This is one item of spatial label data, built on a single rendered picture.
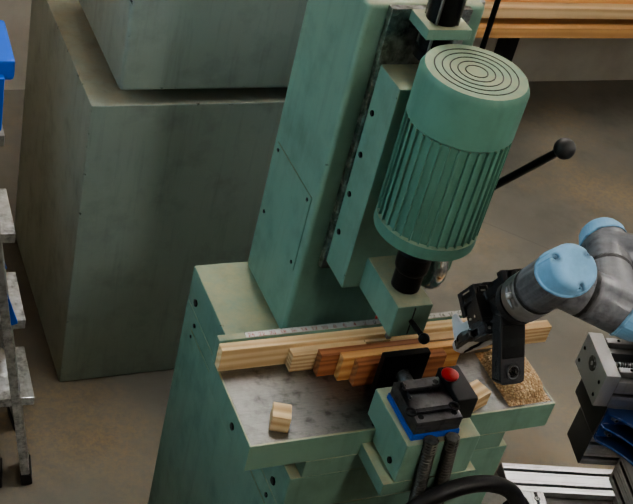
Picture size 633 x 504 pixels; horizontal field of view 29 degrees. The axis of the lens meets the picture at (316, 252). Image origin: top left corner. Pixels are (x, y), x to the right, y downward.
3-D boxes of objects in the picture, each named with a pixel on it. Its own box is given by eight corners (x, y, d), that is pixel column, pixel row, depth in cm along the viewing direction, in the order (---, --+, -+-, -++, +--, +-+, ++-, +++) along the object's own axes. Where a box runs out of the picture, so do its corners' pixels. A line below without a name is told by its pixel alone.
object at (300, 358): (288, 372, 212) (293, 355, 210) (284, 364, 214) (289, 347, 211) (545, 341, 234) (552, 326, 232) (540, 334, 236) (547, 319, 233)
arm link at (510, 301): (563, 312, 179) (516, 317, 175) (546, 322, 183) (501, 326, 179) (550, 265, 181) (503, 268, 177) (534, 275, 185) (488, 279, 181)
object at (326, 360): (316, 377, 213) (322, 356, 210) (312, 369, 214) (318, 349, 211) (423, 364, 222) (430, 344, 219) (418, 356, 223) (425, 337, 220)
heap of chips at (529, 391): (509, 406, 217) (515, 392, 215) (474, 353, 227) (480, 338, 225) (550, 400, 221) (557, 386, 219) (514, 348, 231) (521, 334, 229)
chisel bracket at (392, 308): (386, 344, 211) (398, 307, 205) (355, 291, 220) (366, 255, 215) (423, 340, 214) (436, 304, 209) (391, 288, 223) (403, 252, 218)
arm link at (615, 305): (655, 273, 180) (593, 242, 178) (665, 321, 171) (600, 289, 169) (623, 308, 185) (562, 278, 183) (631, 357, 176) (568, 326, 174)
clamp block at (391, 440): (391, 483, 201) (405, 447, 196) (360, 424, 210) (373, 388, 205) (468, 471, 207) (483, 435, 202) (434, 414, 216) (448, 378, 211)
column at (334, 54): (279, 336, 234) (366, 3, 191) (243, 263, 250) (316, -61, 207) (382, 325, 243) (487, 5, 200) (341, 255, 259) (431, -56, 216)
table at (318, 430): (260, 517, 193) (267, 492, 190) (204, 382, 214) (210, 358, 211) (572, 464, 218) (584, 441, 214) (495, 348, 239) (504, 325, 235)
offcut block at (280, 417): (288, 418, 203) (292, 404, 201) (287, 433, 201) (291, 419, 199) (269, 415, 203) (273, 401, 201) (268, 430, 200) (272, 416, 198)
